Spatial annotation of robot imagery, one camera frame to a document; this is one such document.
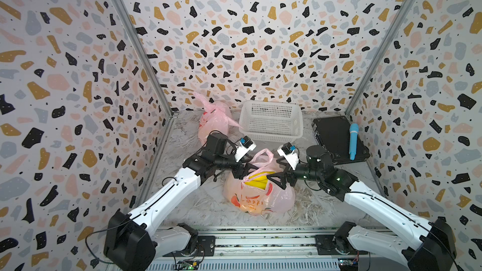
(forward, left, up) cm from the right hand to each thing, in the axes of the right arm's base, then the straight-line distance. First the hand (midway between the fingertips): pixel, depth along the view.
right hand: (274, 169), depth 72 cm
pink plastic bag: (+30, +27, -2) cm, 41 cm away
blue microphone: (+25, -43, -14) cm, 52 cm away
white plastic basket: (+45, -2, -20) cm, 49 cm away
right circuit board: (-27, -28, -23) cm, 45 cm away
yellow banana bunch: (+1, +5, -14) cm, 15 cm away
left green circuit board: (-29, +32, -21) cm, 48 cm away
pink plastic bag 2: (-7, +7, -13) cm, 17 cm away
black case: (+33, -36, -18) cm, 52 cm away
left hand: (+2, +7, +1) cm, 7 cm away
